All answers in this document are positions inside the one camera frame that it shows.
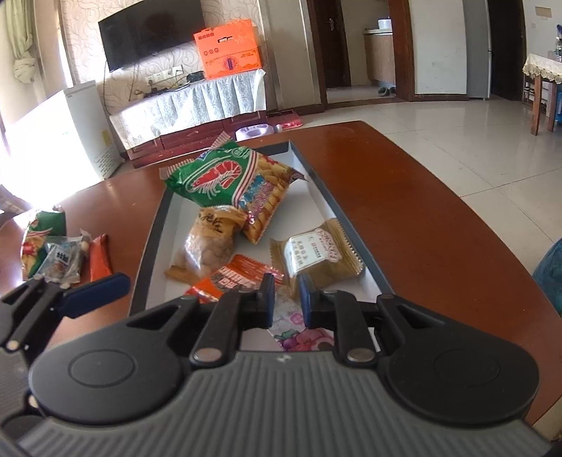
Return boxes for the dark wooden television cabinet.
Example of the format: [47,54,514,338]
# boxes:
[125,110,268,170]

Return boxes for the blue plastic bag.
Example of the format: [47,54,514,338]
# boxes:
[533,239,562,315]

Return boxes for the pale green curtain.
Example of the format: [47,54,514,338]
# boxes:
[0,0,40,84]

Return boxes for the covered tv cabinet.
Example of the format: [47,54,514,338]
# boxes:
[107,68,268,152]

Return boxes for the wooden kitchen cabinet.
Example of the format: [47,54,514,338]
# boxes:
[364,28,396,86]

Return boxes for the green shrimp print snack bag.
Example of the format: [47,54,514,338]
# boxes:
[160,140,306,244]

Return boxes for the black television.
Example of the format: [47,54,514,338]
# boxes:
[97,0,206,73]

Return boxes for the white chest freezer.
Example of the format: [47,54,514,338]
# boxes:
[0,80,125,181]

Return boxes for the clear blue-label nut packet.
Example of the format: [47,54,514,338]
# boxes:
[33,235,91,284]

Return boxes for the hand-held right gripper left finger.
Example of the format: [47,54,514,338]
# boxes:
[127,272,276,366]

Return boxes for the green red-label chip bag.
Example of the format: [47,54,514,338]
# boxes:
[21,210,66,282]

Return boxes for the plain orange snack packet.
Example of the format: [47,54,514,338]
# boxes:
[88,234,114,283]

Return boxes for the orange gift box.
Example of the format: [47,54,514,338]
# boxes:
[193,20,263,81]

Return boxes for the dark wooden door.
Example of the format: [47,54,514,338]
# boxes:
[327,0,349,89]

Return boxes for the gold pastry packet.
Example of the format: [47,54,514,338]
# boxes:
[269,218,366,295]

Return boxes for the tan nut snack packet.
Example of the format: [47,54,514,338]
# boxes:
[164,206,247,284]

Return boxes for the white wall sockets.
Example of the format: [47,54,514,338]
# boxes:
[147,65,184,84]

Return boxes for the silver refrigerator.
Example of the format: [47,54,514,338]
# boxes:
[465,0,492,99]

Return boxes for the purple white pet feeder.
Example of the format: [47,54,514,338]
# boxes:
[235,124,284,142]

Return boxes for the red striped snack packet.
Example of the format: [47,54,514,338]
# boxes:
[184,254,284,304]

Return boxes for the red plastic tray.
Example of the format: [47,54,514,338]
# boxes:
[268,112,303,131]

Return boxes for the dark shallow cardboard box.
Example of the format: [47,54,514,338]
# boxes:
[127,141,396,352]

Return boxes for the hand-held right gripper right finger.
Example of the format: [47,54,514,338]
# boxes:
[299,273,445,367]

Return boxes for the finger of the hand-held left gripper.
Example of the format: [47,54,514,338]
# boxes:
[0,272,131,350]

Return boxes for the pink candy packet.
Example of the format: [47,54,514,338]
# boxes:
[268,290,334,352]

